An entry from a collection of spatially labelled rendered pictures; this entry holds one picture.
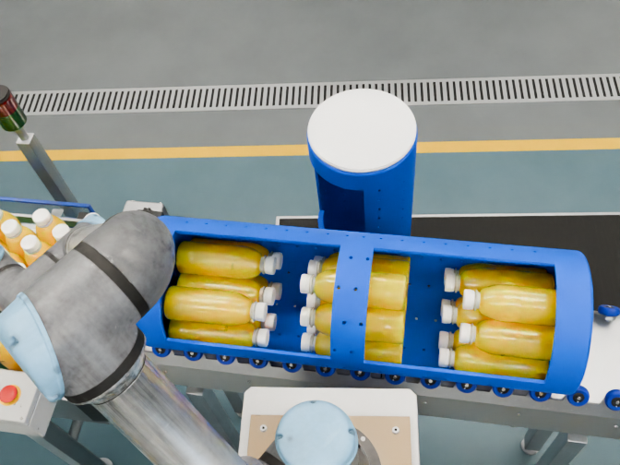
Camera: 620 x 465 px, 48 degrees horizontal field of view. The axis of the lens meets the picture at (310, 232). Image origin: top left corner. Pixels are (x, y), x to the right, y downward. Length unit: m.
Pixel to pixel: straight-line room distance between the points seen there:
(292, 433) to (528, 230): 1.82
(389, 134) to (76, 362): 1.15
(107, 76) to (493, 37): 1.91
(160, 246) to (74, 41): 3.14
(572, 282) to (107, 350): 0.86
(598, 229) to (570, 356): 1.47
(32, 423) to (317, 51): 2.47
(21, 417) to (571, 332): 1.05
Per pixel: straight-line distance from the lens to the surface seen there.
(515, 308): 1.36
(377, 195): 1.78
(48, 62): 3.87
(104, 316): 0.81
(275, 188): 2.98
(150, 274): 0.82
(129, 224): 0.85
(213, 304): 1.43
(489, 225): 2.69
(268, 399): 1.32
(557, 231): 2.73
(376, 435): 1.27
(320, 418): 1.05
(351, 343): 1.33
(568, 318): 1.33
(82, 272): 0.81
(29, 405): 1.51
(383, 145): 1.75
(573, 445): 1.91
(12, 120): 1.82
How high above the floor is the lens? 2.38
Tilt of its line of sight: 57 degrees down
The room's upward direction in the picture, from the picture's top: 9 degrees counter-clockwise
